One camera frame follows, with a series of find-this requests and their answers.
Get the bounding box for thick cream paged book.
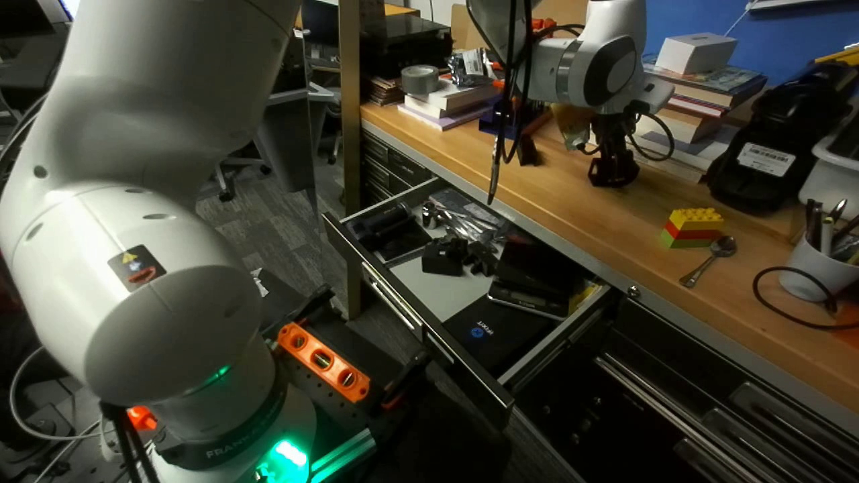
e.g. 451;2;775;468
638;104;718;150

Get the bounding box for grey waste bin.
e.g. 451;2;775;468
263;84;321;195

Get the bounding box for black iFixit tool case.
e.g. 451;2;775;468
441;292;559;378

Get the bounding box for black closed drawer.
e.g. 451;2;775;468
360;129;434;175
360;156;424;199

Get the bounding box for office chair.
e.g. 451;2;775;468
212;146;277;205

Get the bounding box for blue hex key stand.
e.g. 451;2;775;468
478;93;540;141

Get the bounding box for black pronged plug adapter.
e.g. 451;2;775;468
465;243;501;276

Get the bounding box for white floor cable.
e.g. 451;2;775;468
8;343;104;483

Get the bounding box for metal spoon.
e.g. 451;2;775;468
678;233;737;290

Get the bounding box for red orange button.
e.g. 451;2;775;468
124;403;163;437

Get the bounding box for black block with square recess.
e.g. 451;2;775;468
420;238;467;280

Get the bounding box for black electronics box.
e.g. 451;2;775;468
360;13;453;77

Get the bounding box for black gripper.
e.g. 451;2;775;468
587;112;642;188

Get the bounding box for grey metal tool drawer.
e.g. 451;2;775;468
318;172;623;431

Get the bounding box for thick white book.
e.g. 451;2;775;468
411;84;494;117

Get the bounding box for orange spirit level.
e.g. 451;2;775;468
270;319;373;408

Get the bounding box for silver metal tool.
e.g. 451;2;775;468
826;195;851;249

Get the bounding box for white plastic bin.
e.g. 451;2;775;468
798;104;859;222

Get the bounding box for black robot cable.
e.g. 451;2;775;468
465;0;678;207

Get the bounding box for wide white paperback book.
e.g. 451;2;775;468
657;137;712;175

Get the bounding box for thin black cable loop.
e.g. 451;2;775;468
748;264;859;332

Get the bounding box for black label maker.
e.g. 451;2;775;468
701;57;857;218

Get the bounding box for small white box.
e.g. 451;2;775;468
651;33;737;77

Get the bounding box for white cup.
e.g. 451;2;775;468
775;237;859;302

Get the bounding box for dark handled tool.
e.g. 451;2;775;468
802;199;826;253

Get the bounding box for silver pliers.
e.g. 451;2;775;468
426;195;506;243

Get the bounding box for white paper tag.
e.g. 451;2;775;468
239;265;274;302

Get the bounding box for yellow red green Lego stack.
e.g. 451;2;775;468
657;205;728;253

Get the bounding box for lavender flat folder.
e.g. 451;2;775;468
396;103;490;133

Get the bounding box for thin red edged book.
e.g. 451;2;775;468
666;88;747;124

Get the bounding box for grey duct tape roll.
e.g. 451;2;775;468
396;61;443;100

